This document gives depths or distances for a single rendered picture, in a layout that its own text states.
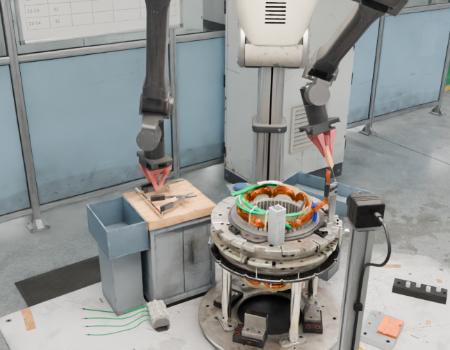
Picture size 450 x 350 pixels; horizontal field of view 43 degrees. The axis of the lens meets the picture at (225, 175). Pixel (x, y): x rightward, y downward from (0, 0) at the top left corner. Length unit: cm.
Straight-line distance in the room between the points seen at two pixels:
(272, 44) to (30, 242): 229
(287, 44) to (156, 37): 50
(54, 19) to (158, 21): 210
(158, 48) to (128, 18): 220
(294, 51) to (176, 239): 64
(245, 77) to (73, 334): 248
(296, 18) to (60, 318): 106
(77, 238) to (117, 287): 200
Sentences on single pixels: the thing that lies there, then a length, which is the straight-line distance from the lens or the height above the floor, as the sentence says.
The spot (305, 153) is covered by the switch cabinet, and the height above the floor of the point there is 27.
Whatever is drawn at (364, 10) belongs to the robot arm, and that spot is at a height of 160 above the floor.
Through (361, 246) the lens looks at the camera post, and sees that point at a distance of 90.
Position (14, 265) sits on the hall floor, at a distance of 340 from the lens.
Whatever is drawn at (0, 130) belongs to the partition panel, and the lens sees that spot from 346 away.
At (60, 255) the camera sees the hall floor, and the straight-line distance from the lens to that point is 341.
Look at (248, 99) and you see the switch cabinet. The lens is 373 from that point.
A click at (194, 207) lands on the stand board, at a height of 106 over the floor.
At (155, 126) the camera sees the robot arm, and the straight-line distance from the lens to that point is 143.
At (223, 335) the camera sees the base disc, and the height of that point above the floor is 80.
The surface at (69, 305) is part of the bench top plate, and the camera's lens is 169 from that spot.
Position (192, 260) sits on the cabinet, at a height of 91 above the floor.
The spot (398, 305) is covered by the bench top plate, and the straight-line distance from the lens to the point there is 172.
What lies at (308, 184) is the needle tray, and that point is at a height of 103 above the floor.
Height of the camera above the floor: 178
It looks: 25 degrees down
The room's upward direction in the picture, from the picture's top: 1 degrees clockwise
